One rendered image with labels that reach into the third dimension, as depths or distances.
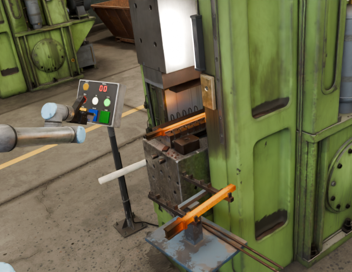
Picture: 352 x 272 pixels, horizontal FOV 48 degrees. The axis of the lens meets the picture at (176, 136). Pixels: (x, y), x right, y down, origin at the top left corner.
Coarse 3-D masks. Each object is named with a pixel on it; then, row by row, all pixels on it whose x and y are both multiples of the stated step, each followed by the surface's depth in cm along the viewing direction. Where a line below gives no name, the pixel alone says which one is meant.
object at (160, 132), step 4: (204, 112) 242; (196, 116) 238; (200, 116) 237; (204, 116) 239; (184, 120) 234; (188, 120) 234; (192, 120) 235; (176, 124) 231; (180, 124) 231; (160, 128) 226; (164, 128) 227; (168, 128) 227; (152, 132) 223; (156, 132) 223; (160, 132) 225; (148, 136) 220; (152, 136) 223; (156, 136) 224; (148, 140) 221
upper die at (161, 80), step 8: (144, 72) 221; (152, 72) 213; (160, 72) 205; (176, 72) 210; (184, 72) 213; (192, 72) 216; (200, 72) 219; (152, 80) 216; (160, 80) 208; (168, 80) 209; (176, 80) 212; (184, 80) 215
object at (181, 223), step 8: (232, 184) 178; (224, 192) 173; (208, 200) 169; (216, 200) 169; (200, 208) 164; (208, 208) 167; (184, 216) 161; (192, 216) 160; (176, 224) 155; (184, 224) 157; (168, 232) 154; (176, 232) 157
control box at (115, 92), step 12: (96, 84) 258; (108, 84) 253; (120, 84) 251; (96, 96) 258; (108, 96) 253; (120, 96) 252; (96, 108) 257; (108, 108) 252; (120, 108) 254; (120, 120) 256
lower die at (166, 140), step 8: (200, 112) 247; (176, 120) 242; (200, 120) 236; (152, 128) 236; (176, 128) 228; (184, 128) 228; (192, 128) 229; (160, 136) 231; (168, 136) 222; (176, 136) 224; (200, 136) 234; (168, 144) 225
